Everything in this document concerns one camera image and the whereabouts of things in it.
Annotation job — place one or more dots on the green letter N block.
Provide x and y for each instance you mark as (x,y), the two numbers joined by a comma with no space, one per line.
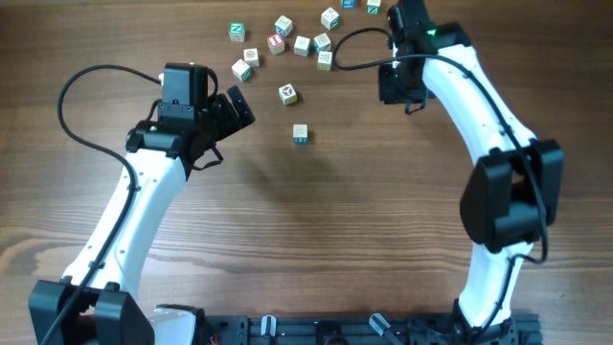
(237,32)

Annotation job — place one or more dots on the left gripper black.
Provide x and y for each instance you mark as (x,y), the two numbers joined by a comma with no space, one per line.
(221,103)

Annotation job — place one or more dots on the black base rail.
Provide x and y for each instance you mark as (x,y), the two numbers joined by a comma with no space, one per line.
(434,328)

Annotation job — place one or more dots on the wooden block green side centre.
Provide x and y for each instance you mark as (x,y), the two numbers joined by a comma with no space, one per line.
(330,19)

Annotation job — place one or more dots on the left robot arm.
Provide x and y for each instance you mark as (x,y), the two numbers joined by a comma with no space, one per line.
(94,301)

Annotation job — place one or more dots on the blue sided block letter B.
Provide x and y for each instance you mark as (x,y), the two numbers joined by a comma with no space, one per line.
(322,43)

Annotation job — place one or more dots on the green block top edge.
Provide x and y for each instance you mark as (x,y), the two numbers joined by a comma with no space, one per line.
(373,7)

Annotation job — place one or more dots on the wooden block green side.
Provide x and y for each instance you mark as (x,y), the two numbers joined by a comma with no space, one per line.
(242,70)
(330,19)

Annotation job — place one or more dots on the wooden block soccer ball W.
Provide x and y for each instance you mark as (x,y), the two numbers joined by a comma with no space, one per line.
(288,94)

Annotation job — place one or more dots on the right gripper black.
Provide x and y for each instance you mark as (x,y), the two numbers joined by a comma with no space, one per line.
(387,97)

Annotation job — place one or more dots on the blue block top edge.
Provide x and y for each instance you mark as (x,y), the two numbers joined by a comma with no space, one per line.
(348,4)

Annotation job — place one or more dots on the wooden block yellow sided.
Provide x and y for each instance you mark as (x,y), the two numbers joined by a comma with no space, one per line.
(324,61)

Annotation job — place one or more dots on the wooden block number 9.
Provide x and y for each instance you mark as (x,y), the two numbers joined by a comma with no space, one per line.
(301,46)

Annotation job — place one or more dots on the blue sided block upper left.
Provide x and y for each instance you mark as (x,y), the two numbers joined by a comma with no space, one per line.
(283,26)

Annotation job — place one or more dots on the wooden block green side left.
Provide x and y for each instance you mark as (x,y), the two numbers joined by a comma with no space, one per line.
(242,70)

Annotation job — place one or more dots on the red letter I block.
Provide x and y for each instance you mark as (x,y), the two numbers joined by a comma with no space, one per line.
(275,43)

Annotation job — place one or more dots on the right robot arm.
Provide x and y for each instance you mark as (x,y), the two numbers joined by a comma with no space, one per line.
(511,195)

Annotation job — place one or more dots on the wooden block red print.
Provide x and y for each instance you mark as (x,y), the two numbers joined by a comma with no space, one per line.
(251,57)

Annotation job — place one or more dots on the wooden block number 8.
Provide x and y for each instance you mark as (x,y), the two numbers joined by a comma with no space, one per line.
(300,134)

